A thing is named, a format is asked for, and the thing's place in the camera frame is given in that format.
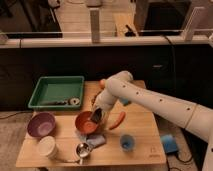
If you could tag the blue object on floor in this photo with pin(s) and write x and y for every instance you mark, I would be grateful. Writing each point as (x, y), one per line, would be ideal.
(169, 144)

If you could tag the dark tool in tray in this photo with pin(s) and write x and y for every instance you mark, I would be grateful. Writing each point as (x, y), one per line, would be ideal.
(56, 103)

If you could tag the black monitor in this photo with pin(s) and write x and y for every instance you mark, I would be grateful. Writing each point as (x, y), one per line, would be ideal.
(165, 17)

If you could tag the white angled post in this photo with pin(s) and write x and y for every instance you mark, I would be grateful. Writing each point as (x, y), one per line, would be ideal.
(192, 23)

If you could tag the blue grey cloth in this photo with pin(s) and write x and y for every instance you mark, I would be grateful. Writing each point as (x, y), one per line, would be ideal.
(93, 140)

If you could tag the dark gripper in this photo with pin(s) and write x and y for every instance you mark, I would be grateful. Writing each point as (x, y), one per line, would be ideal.
(97, 115)

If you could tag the orange fruit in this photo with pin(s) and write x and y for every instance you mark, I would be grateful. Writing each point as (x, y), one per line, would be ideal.
(102, 83)

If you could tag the green plastic tray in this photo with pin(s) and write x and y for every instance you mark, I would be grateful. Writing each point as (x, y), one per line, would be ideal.
(57, 89)

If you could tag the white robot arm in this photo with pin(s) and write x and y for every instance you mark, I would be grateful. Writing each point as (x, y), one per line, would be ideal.
(194, 118)

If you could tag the orange carrot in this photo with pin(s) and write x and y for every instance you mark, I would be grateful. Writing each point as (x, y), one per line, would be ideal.
(118, 121)

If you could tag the metal measuring scoop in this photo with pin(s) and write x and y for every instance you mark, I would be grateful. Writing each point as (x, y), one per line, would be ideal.
(83, 150)

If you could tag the white cup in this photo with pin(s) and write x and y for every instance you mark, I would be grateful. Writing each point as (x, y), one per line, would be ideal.
(47, 147)

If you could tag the red bowl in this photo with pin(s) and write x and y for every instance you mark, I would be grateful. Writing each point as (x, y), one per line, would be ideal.
(83, 123)

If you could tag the bunch of dark grapes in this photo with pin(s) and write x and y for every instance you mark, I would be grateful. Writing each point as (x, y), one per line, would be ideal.
(94, 99)

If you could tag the teal sponge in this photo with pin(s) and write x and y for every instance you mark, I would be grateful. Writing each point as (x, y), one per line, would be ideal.
(124, 102)

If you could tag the blue cup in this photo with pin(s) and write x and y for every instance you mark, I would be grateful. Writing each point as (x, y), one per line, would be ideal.
(127, 142)

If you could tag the tape roll in tray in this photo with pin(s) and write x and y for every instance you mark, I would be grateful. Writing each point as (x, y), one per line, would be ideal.
(74, 101)

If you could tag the white vertical post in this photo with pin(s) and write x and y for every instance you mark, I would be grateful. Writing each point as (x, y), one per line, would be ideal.
(95, 25)

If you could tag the purple bowl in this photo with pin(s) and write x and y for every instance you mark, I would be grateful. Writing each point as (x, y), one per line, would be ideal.
(41, 125)

